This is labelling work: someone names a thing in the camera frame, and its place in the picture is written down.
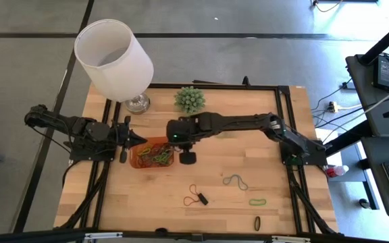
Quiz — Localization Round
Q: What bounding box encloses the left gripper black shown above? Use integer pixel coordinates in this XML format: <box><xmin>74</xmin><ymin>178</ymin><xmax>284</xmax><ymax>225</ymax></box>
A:
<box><xmin>113</xmin><ymin>116</ymin><xmax>148</xmax><ymax>164</ymax></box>

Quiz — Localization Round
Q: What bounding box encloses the yellow rubber band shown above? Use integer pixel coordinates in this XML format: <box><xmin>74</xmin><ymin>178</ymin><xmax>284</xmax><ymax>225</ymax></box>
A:
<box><xmin>136</xmin><ymin>144</ymin><xmax>153</xmax><ymax>157</ymax></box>

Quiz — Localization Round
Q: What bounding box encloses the orange plastic bin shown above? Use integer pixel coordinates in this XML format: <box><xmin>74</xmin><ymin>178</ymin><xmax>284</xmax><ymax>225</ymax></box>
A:
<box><xmin>128</xmin><ymin>136</ymin><xmax>176</xmax><ymax>169</ymax></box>

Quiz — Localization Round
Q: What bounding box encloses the teal rubber band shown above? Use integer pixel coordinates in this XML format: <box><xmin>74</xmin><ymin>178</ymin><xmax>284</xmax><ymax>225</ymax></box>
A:
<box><xmin>222</xmin><ymin>173</ymin><xmax>249</xmax><ymax>192</ymax></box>

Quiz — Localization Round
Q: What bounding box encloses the potted green artificial plant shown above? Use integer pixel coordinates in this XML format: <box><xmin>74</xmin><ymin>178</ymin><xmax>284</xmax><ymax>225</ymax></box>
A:
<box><xmin>174</xmin><ymin>86</ymin><xmax>207</xmax><ymax>115</ymax></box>

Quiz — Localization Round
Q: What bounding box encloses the white shade silver table lamp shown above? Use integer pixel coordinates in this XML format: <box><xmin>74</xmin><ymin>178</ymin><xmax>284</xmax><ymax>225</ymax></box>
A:
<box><xmin>74</xmin><ymin>18</ymin><xmax>155</xmax><ymax>115</ymax></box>

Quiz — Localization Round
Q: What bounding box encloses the red and clear bottle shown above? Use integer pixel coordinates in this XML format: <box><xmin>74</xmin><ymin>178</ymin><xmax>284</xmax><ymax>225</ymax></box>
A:
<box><xmin>325</xmin><ymin>164</ymin><xmax>350</xmax><ymax>178</ymax></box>

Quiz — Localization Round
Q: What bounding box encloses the white power strip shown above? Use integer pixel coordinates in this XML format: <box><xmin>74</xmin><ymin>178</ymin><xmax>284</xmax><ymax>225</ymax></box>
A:
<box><xmin>327</xmin><ymin>101</ymin><xmax>363</xmax><ymax>113</ymax></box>

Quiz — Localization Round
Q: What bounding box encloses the black desk support bar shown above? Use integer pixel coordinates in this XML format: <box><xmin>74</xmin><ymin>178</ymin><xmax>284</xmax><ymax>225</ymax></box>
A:
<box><xmin>324</xmin><ymin>119</ymin><xmax>366</xmax><ymax>157</ymax></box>

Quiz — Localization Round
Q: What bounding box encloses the black desk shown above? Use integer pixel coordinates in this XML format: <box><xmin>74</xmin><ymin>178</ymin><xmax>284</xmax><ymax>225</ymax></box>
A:
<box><xmin>345</xmin><ymin>53</ymin><xmax>389</xmax><ymax>219</ymax></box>

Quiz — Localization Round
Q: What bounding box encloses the black power supply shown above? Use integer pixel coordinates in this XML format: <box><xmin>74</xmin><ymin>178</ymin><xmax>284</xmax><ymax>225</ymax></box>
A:
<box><xmin>373</xmin><ymin>55</ymin><xmax>389</xmax><ymax>92</ymax></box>

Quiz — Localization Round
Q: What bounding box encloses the black stand pole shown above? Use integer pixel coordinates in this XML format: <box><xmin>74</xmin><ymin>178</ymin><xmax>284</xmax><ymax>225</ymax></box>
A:
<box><xmin>357</xmin><ymin>13</ymin><xmax>389</xmax><ymax>65</ymax></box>

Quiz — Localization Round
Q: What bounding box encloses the black aluminium table frame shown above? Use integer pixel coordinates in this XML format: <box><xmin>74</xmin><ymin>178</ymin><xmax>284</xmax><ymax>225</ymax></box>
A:
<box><xmin>53</xmin><ymin>76</ymin><xmax>344</xmax><ymax>243</ymax></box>

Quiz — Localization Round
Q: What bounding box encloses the black floor cable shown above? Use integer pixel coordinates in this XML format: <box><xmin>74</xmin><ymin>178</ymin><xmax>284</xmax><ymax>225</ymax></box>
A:
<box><xmin>311</xmin><ymin>78</ymin><xmax>354</xmax><ymax>126</ymax></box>

